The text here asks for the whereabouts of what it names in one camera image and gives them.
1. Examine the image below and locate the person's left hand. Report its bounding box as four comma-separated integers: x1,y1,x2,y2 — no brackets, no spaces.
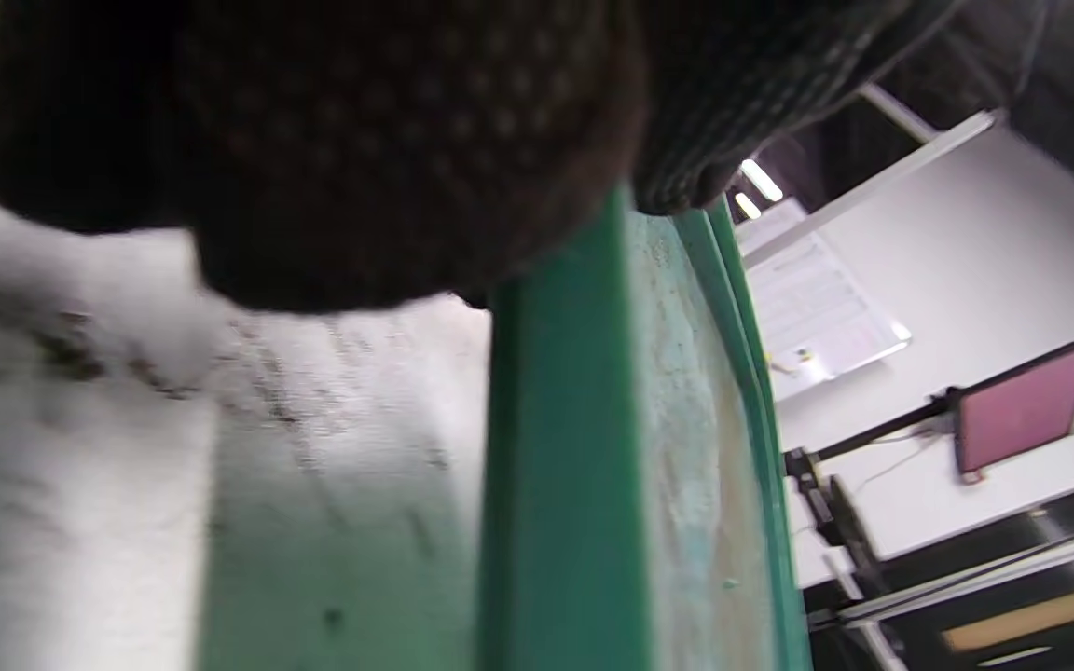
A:
0,0,967,313

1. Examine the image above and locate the teal plastic bin lid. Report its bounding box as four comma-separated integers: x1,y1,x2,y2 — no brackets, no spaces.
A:
476,186,813,671

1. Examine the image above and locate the pink panel on stand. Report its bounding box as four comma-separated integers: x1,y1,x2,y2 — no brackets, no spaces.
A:
952,335,1074,483

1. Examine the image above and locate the white wall poster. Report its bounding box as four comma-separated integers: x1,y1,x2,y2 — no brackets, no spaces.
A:
737,200,913,404

